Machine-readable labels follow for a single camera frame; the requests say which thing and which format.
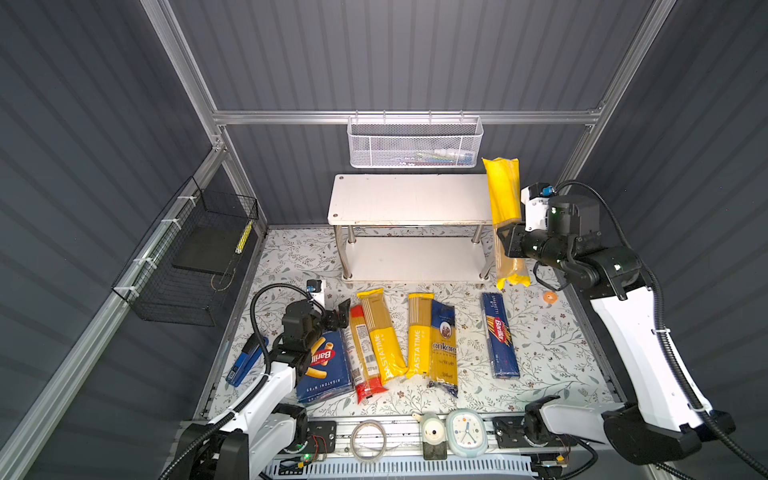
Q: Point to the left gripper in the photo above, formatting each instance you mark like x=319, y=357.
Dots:
x=341, y=320

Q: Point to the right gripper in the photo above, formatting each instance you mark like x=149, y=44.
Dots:
x=509, y=239

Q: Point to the yellow spaghetti bag with barcode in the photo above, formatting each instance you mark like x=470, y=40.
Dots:
x=503, y=177

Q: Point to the dark blue spaghetti bag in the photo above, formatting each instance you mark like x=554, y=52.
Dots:
x=443, y=369

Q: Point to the blue Barilla spaghetti box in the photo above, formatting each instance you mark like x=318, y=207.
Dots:
x=502, y=355

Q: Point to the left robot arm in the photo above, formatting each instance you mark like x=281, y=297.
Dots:
x=242, y=441

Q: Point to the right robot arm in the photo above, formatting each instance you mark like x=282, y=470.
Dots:
x=666, y=417

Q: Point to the white two-tier shelf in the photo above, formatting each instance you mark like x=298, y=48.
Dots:
x=411, y=200

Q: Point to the red-ended spaghetti bag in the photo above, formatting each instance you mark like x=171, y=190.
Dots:
x=362, y=360

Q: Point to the blue Barilla rigatoni box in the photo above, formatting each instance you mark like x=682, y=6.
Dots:
x=328, y=374

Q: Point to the yellow pastatime spaghetti bag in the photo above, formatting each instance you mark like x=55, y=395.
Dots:
x=382, y=334
x=419, y=333

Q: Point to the orange round token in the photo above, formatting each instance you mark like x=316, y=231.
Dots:
x=550, y=297

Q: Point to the blue stapler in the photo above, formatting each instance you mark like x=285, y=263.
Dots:
x=250, y=353

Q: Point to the pens in white basket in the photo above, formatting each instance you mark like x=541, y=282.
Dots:
x=458, y=158

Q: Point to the yellow marker pen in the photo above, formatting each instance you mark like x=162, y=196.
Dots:
x=243, y=239

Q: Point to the mint alarm clock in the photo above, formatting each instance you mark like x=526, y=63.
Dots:
x=466, y=434

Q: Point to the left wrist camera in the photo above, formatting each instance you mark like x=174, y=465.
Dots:
x=315, y=288

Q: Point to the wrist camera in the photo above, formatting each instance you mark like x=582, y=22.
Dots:
x=315, y=288
x=535, y=199

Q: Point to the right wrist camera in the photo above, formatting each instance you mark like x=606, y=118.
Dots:
x=535, y=199

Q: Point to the black wire basket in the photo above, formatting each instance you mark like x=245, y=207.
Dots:
x=187, y=272

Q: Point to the white wire mesh basket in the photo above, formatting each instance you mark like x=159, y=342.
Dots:
x=374, y=139

